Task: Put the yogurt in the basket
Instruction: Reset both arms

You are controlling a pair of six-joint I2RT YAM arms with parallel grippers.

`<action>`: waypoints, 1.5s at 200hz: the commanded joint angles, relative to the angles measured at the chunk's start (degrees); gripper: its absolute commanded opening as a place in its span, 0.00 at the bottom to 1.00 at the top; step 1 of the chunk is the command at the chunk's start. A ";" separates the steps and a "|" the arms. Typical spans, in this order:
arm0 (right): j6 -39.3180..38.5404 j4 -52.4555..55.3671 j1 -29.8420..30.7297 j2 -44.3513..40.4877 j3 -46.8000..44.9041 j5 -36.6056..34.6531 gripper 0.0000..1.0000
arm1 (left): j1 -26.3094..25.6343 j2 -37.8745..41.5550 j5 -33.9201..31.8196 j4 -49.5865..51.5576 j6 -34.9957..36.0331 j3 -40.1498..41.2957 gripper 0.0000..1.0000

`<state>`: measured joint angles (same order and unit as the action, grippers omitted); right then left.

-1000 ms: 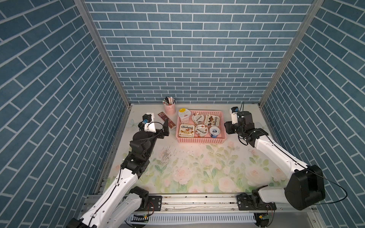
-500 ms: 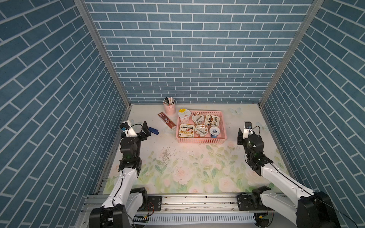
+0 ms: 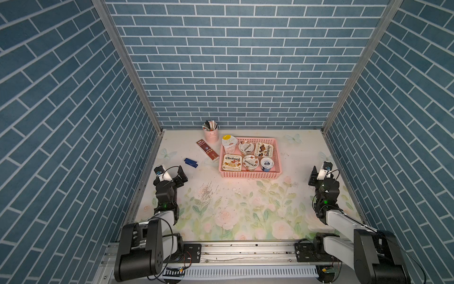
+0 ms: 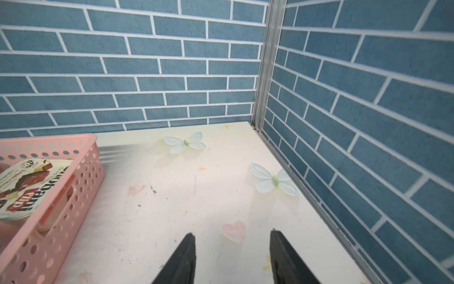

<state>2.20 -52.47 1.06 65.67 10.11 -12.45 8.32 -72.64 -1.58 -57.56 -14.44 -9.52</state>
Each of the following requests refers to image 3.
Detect small blue white yogurt cup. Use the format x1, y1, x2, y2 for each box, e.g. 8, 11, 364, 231
260, 157, 274, 172

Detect square Chobani flip strawberry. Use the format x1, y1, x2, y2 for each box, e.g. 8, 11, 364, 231
222, 154, 242, 172

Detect pink plastic basket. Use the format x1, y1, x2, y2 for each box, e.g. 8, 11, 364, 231
218, 137, 283, 179

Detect white yellow yogurt cup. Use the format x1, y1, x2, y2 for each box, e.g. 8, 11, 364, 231
222, 134, 238, 154

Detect square Chobani flip chocolate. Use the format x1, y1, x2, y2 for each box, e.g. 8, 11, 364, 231
254, 142, 274, 158

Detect round Chobani yogurt strawberry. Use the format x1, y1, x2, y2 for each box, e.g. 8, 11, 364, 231
243, 155, 260, 171

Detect round Chobani yogurt dark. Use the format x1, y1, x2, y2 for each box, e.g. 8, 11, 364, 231
238, 140, 255, 156

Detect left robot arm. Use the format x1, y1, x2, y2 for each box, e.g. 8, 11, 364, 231
114, 165, 202, 283

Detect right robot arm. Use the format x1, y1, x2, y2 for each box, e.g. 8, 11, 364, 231
294, 162, 411, 284

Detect blue small eraser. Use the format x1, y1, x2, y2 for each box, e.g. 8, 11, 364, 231
184, 158, 198, 168

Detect red pencil box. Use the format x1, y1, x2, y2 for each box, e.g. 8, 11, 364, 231
196, 139, 219, 162

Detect pink pen cup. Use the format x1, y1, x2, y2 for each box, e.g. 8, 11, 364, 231
203, 126, 219, 143

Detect pens in cup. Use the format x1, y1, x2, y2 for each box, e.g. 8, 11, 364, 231
202, 120, 218, 131

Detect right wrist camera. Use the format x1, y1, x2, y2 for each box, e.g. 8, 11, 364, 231
317, 161, 333, 181

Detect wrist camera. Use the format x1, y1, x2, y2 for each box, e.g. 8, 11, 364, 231
154, 165, 173, 183
317, 161, 333, 181

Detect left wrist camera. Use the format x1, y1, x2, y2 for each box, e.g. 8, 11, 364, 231
154, 165, 173, 183

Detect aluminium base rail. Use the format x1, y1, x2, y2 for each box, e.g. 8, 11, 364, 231
100, 240, 396, 267

